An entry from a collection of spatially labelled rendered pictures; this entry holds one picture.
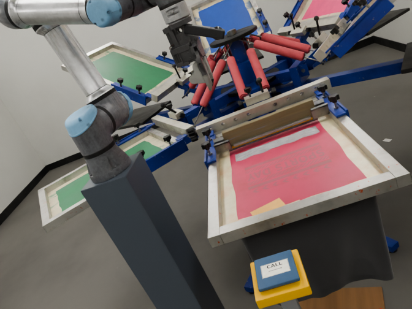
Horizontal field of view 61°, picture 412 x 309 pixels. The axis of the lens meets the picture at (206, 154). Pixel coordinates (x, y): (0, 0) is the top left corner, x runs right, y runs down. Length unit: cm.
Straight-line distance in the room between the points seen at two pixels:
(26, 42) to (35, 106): 101
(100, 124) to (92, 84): 16
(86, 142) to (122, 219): 29
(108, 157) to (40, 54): 507
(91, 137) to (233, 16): 233
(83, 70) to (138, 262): 72
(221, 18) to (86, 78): 220
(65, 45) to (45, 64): 492
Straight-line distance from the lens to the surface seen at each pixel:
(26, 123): 668
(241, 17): 326
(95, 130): 119
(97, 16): 97
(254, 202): 119
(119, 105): 129
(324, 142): 140
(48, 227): 180
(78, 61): 130
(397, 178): 108
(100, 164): 121
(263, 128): 154
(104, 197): 124
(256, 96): 179
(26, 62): 634
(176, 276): 140
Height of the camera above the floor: 160
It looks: 23 degrees down
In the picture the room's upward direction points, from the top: 24 degrees counter-clockwise
